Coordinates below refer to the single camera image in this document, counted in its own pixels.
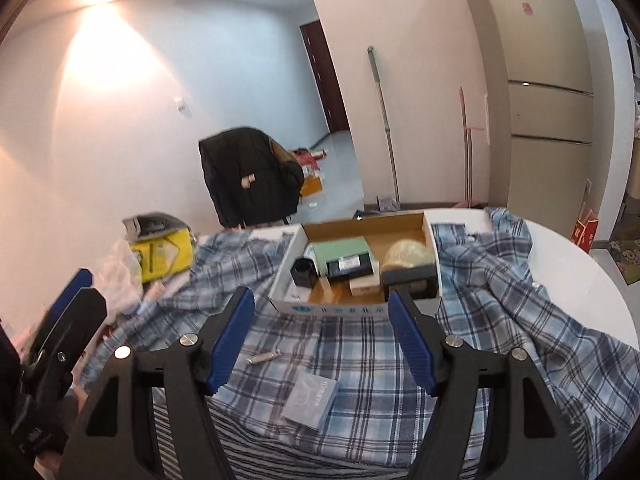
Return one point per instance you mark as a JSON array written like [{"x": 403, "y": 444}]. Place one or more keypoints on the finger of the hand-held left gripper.
[
  {"x": 75, "y": 290},
  {"x": 75, "y": 320}
]

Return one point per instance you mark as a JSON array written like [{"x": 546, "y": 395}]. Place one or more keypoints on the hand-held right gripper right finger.
[{"x": 410, "y": 345}]

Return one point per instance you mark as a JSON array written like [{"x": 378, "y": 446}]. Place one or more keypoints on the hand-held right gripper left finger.
[{"x": 232, "y": 345}]

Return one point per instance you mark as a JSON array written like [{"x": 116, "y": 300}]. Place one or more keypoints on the black rectangular tray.
[{"x": 407, "y": 276}]

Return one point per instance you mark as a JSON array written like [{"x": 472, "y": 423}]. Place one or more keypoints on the small cream box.
[{"x": 364, "y": 286}]

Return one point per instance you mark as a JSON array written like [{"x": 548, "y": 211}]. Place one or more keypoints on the black box with white label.
[{"x": 350, "y": 265}]

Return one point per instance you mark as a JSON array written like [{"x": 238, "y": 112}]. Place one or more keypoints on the black hexagonal pen holder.
[{"x": 304, "y": 272}]

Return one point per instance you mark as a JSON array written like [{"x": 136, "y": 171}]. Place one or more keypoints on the green box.
[{"x": 340, "y": 246}]

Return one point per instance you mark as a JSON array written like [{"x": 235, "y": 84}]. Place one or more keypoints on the cardboard box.
[{"x": 350, "y": 225}]

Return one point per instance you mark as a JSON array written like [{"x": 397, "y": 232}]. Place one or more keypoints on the metal nail clipper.
[{"x": 262, "y": 358}]

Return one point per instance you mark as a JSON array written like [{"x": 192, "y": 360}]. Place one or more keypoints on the clear plastic bag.
[{"x": 120, "y": 280}]

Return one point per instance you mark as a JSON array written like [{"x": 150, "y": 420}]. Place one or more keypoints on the blue plaid cloth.
[{"x": 350, "y": 360}]

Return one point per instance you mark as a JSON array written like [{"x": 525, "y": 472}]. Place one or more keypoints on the pale yellow plastic bag bundle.
[{"x": 407, "y": 255}]

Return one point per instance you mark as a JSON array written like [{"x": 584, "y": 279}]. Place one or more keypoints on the yellow packet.
[{"x": 160, "y": 255}]

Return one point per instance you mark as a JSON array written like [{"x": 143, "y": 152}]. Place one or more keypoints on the light blue booklet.
[{"x": 310, "y": 400}]

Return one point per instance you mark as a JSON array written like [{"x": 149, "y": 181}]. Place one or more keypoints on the grey pouch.
[{"x": 150, "y": 222}]

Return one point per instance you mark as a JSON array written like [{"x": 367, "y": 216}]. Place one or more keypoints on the grey striped cloth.
[{"x": 300, "y": 455}]

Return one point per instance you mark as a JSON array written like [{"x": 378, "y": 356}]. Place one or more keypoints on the black jacket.
[{"x": 245, "y": 170}]

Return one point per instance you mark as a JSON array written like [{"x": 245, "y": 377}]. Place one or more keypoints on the small brown carton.
[{"x": 311, "y": 185}]

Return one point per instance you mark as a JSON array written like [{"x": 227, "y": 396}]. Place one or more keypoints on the red broom stick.
[{"x": 467, "y": 160}]

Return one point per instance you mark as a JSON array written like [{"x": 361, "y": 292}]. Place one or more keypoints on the red toy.
[{"x": 310, "y": 157}]

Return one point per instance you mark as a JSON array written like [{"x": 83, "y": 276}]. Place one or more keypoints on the red carton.
[{"x": 585, "y": 230}]

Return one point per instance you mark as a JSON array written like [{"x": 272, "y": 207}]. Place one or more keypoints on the beige refrigerator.
[{"x": 545, "y": 160}]

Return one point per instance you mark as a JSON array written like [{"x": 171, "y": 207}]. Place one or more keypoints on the patterned floor mat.
[{"x": 625, "y": 260}]

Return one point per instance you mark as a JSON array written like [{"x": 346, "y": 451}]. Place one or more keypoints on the dark red door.
[{"x": 325, "y": 75}]

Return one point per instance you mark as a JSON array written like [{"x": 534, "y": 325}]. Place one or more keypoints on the white wall switch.
[{"x": 183, "y": 106}]

